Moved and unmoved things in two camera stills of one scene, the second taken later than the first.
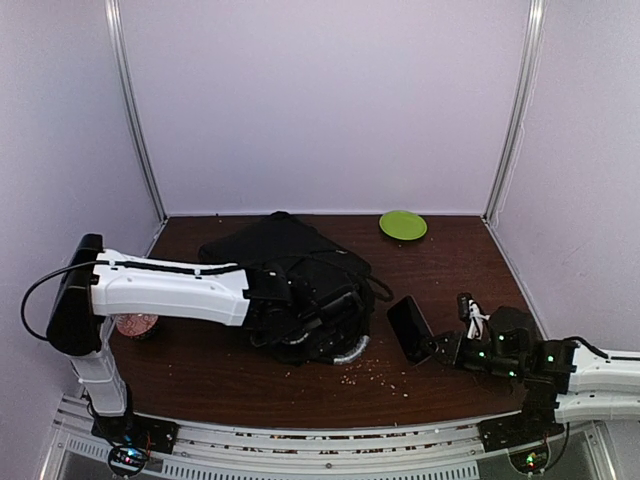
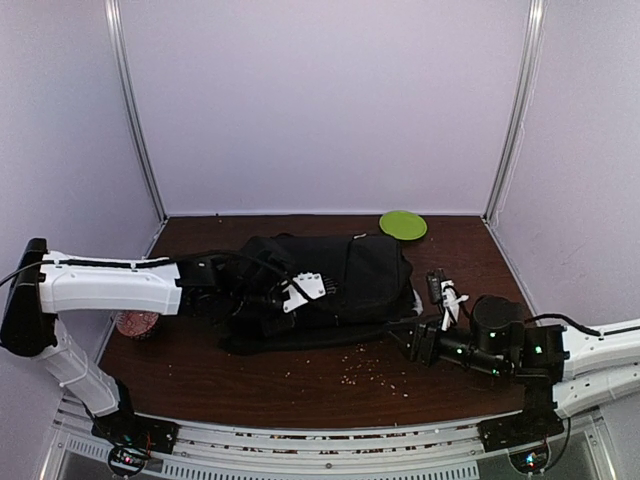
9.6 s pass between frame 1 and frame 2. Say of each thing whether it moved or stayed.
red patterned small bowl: stayed
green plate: stayed
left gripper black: moved
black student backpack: moved
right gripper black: moved
